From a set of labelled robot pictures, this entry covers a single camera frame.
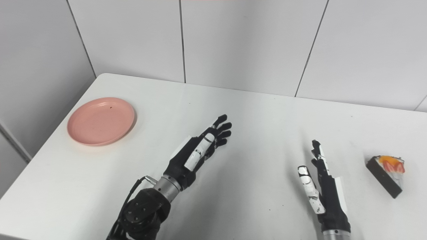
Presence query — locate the pink round plate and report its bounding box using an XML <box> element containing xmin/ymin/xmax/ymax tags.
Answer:
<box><xmin>67</xmin><ymin>97</ymin><xmax>136</xmax><ymax>147</ymax></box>

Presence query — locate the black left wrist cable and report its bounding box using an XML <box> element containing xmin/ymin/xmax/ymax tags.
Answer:
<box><xmin>113</xmin><ymin>176</ymin><xmax>158</xmax><ymax>234</ymax></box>

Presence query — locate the chocolate cake slice with fruit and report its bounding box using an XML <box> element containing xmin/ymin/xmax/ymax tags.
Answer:
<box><xmin>366</xmin><ymin>155</ymin><xmax>406</xmax><ymax>199</ymax></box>

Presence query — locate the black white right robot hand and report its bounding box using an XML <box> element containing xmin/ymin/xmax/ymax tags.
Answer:
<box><xmin>298</xmin><ymin>140</ymin><xmax>351</xmax><ymax>234</ymax></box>

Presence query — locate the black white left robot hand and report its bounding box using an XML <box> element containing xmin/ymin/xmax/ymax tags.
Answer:
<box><xmin>163</xmin><ymin>114</ymin><xmax>232</xmax><ymax>191</ymax></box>

